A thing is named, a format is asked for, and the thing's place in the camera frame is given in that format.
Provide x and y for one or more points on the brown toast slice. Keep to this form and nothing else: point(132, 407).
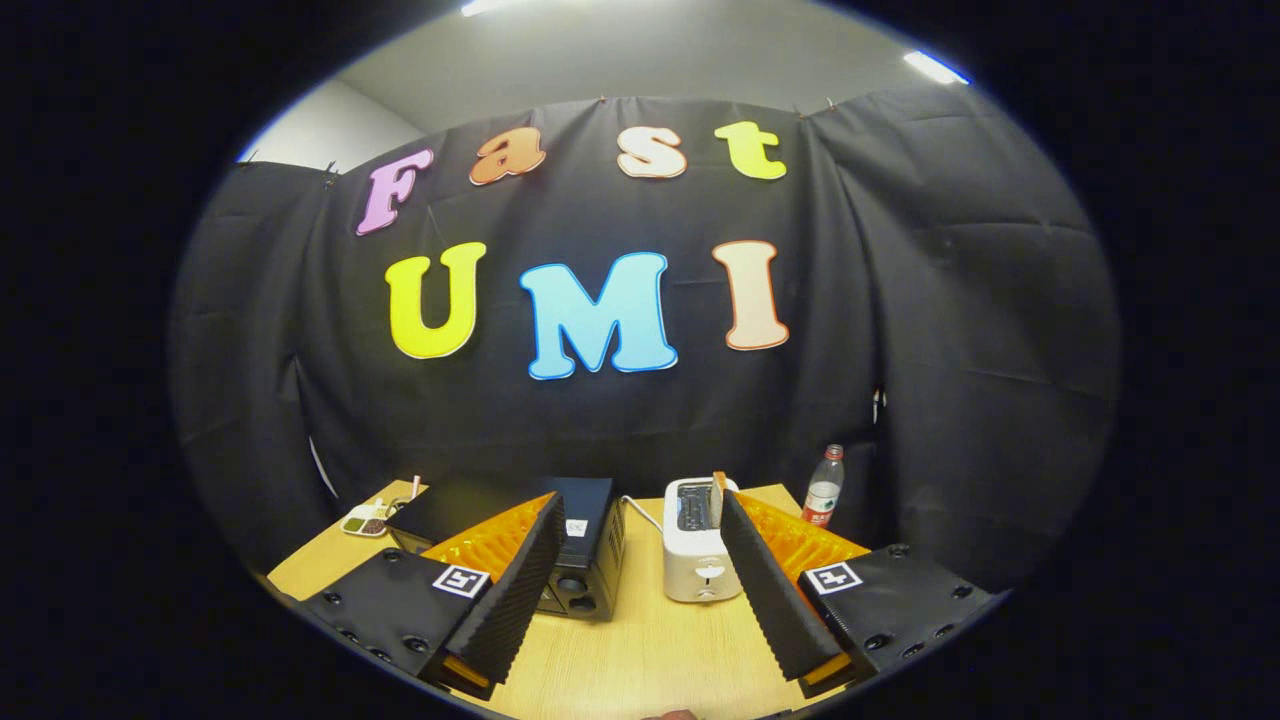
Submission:
point(717, 485)

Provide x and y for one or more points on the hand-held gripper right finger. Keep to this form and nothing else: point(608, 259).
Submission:
point(765, 590)

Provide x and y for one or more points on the white pop-up toaster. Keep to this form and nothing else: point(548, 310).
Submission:
point(690, 570)

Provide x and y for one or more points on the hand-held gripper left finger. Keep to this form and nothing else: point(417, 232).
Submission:
point(510, 590)

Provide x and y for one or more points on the clear plastic water bottle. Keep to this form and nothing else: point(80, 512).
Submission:
point(822, 495)

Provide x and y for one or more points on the black toaster oven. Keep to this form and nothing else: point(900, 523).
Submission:
point(590, 510)

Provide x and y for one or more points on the white divided bean dish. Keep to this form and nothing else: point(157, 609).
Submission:
point(362, 522)

